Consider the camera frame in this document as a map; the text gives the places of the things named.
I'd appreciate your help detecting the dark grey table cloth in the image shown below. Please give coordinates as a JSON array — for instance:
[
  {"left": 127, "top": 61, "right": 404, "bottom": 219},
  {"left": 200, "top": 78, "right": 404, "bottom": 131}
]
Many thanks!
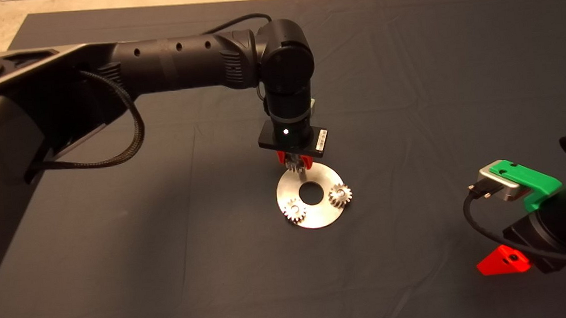
[{"left": 0, "top": 0, "right": 566, "bottom": 318}]

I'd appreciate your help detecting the steel spur gear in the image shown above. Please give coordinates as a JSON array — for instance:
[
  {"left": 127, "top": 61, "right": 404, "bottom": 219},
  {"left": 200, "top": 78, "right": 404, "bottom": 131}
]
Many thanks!
[
  {"left": 284, "top": 199, "right": 309, "bottom": 224},
  {"left": 327, "top": 183, "right": 355, "bottom": 210},
  {"left": 285, "top": 156, "right": 306, "bottom": 175}
]

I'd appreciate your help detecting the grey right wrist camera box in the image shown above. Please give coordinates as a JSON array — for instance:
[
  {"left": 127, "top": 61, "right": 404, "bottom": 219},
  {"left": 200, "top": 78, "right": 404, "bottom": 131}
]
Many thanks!
[{"left": 476, "top": 161, "right": 524, "bottom": 205}]

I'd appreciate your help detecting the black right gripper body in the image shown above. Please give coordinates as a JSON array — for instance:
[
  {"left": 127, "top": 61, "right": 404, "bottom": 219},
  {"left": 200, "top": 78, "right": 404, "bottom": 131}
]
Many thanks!
[{"left": 500, "top": 187, "right": 566, "bottom": 277}]

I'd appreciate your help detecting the green right camera mount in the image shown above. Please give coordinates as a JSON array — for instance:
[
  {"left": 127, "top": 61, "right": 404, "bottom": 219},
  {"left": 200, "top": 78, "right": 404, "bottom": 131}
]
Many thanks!
[{"left": 489, "top": 156, "right": 565, "bottom": 215}]

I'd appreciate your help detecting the black camera cable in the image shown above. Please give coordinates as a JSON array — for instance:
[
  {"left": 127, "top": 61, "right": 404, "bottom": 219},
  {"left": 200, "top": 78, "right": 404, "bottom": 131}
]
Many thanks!
[
  {"left": 461, "top": 177, "right": 566, "bottom": 279},
  {"left": 201, "top": 12, "right": 273, "bottom": 35}
]

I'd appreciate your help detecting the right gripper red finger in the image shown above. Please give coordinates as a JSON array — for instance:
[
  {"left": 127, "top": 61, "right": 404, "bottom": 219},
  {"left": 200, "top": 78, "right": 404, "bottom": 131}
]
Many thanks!
[{"left": 475, "top": 243, "right": 532, "bottom": 277}]

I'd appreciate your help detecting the black left camera cable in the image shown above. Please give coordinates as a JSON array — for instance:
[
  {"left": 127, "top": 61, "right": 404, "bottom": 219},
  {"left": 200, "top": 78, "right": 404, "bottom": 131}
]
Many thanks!
[{"left": 201, "top": 12, "right": 273, "bottom": 35}]

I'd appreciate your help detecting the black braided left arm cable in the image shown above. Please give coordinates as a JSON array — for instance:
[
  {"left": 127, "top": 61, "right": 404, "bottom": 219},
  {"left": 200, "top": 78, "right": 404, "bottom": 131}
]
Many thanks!
[{"left": 16, "top": 65, "right": 149, "bottom": 184}]

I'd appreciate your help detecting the black right camera cable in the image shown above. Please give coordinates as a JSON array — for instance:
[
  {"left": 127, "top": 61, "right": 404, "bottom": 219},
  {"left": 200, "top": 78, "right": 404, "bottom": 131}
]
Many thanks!
[{"left": 461, "top": 177, "right": 566, "bottom": 279}]

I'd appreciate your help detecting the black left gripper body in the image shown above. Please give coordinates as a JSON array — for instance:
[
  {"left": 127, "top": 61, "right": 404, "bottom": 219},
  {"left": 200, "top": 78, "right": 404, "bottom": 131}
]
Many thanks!
[{"left": 256, "top": 113, "right": 330, "bottom": 162}]

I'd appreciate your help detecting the round metal carrier plate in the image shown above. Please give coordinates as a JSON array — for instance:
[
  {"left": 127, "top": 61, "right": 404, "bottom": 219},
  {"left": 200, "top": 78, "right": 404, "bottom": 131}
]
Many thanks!
[{"left": 274, "top": 160, "right": 348, "bottom": 232}]

